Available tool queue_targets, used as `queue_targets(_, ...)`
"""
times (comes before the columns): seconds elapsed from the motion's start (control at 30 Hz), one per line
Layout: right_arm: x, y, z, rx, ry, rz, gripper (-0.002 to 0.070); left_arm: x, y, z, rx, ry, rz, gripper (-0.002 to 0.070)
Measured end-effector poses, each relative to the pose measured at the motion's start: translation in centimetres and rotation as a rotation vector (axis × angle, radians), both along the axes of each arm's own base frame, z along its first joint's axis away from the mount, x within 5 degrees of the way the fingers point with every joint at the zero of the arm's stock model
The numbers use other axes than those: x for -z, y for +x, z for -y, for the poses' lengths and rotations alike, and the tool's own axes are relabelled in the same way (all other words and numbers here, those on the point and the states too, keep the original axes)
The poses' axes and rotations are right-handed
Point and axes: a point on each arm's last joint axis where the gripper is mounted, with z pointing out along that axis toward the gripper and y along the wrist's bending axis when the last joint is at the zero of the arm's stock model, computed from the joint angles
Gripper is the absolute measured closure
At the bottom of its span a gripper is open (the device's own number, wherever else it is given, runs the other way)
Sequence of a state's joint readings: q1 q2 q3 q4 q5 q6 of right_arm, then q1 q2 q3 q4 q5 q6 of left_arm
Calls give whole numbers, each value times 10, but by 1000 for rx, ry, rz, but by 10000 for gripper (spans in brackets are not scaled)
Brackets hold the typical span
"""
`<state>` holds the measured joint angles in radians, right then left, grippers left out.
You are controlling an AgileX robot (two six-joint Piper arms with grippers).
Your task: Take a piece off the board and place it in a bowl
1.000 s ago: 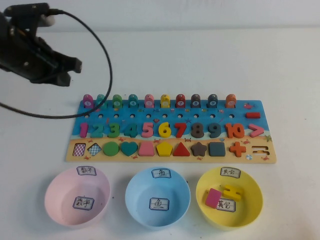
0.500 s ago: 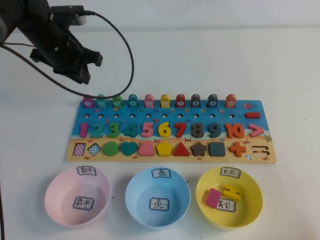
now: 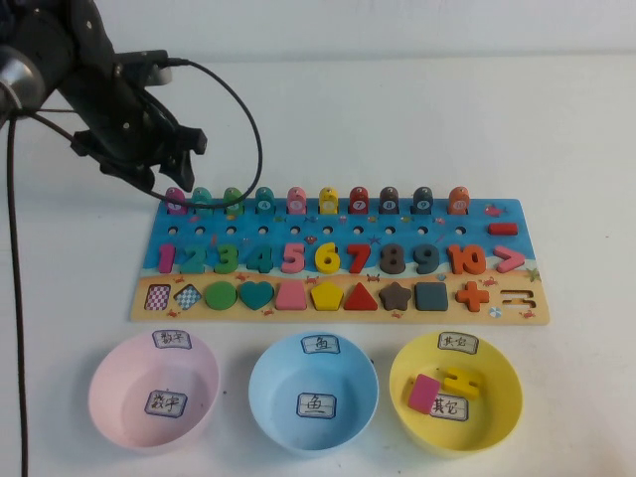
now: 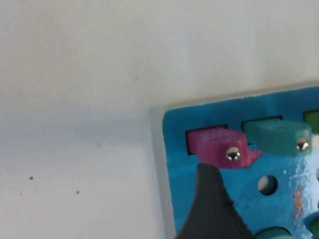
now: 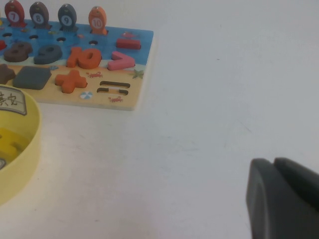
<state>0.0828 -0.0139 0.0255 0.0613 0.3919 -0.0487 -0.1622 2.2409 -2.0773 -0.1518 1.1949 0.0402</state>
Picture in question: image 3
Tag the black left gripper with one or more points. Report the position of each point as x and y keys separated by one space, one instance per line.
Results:
x=119 y=124

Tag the magenta fish peg number one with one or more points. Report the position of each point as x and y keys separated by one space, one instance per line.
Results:
x=175 y=208

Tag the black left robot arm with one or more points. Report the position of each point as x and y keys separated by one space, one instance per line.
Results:
x=40 y=45

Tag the pink plastic bowl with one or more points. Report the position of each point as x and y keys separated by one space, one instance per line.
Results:
x=119 y=387

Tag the paper label inside pink bowl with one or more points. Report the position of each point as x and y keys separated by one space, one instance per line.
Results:
x=165 y=403

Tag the blue plastic bowl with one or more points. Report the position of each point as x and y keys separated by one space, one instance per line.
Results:
x=278 y=377

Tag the colourful wooden puzzle board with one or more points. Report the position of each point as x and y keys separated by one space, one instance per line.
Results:
x=477 y=233

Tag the paper label inside yellow bowl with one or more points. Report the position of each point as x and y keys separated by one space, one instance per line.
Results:
x=452 y=408

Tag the yellow plastic bowl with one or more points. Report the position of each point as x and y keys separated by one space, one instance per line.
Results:
x=497 y=397

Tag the teal fish peg number two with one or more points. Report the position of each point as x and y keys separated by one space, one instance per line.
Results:
x=202 y=209

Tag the green fish peg number three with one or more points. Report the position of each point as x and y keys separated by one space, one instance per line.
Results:
x=233 y=195

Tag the magenta wooden number one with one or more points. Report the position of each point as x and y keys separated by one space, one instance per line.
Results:
x=168 y=258

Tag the teal wooden number two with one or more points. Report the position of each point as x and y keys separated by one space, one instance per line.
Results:
x=195 y=268

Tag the dark teal fish peg four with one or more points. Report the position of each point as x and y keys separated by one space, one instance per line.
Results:
x=265 y=201

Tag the green wooden number three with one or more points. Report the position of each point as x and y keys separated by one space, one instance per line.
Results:
x=231 y=258

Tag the green circle block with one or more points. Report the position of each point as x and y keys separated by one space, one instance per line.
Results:
x=221 y=296

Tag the dark teal wooden number four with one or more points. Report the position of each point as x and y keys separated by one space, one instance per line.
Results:
x=265 y=261

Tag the pink fish peg number five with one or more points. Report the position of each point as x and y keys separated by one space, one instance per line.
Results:
x=297 y=201

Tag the pink wooden number five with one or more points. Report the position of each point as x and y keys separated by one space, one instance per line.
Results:
x=293 y=248

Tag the teal heart block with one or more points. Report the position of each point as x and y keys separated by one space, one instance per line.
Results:
x=257 y=295

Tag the paper label on pink rim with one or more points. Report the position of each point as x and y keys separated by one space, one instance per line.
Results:
x=172 y=340

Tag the yellow fish peg number six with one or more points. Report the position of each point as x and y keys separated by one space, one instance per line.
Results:
x=328 y=201

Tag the pink trapezoid block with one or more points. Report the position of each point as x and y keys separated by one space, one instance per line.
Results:
x=291 y=298

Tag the yellow wooden number six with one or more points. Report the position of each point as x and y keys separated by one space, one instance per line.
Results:
x=320 y=261

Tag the red fish peg number seven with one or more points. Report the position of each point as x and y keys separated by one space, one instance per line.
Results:
x=359 y=201

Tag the yellow pentagon block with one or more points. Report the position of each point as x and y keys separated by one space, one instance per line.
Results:
x=327 y=297

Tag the red wooden number seven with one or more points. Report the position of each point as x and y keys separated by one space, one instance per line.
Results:
x=359 y=261

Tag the brown fish peg number eight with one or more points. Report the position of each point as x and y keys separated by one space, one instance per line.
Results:
x=390 y=201

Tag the paper label on blue rim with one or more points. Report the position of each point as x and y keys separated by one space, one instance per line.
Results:
x=320 y=345

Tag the red triangle block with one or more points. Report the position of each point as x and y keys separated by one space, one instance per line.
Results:
x=363 y=300

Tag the brown wooden number eight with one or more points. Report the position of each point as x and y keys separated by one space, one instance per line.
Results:
x=394 y=260

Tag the slate fish peg number nine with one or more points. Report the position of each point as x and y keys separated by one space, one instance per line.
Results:
x=422 y=201

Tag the brown star block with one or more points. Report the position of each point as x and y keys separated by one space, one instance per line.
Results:
x=395 y=297

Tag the slate wooden number nine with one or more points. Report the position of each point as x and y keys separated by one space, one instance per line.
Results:
x=433 y=258

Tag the slate square block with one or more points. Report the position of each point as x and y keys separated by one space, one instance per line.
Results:
x=431 y=297

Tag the orange fish peg number ten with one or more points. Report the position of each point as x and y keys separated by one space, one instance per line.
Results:
x=458 y=201

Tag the orange wooden number ten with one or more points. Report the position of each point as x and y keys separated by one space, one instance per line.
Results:
x=454 y=259

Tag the orange plus sign block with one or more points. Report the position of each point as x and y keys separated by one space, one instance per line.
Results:
x=472 y=297

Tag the paper label on yellow rim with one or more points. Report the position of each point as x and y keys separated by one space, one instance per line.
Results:
x=457 y=343

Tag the pink rectangle block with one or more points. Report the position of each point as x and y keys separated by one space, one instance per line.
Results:
x=423 y=393

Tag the red minus sign block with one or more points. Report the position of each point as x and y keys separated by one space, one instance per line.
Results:
x=503 y=229

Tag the yellow equals sign block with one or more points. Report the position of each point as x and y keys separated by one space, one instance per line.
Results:
x=459 y=381

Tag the pink greater-than sign block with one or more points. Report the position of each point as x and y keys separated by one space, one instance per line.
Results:
x=517 y=259

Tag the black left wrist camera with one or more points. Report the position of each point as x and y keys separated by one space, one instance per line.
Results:
x=144 y=64

